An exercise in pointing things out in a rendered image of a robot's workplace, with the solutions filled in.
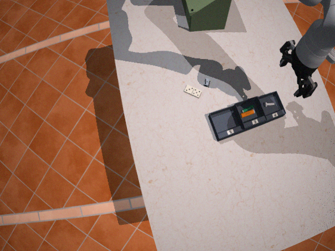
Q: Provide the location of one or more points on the dark grey rack of three labelled bins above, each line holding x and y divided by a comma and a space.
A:
227, 122

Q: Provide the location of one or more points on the orange battery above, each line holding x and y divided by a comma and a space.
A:
247, 113

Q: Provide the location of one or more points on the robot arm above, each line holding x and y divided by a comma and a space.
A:
318, 43

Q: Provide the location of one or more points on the white domino tile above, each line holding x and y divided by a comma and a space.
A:
192, 91

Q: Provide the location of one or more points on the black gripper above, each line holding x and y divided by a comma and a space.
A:
299, 68

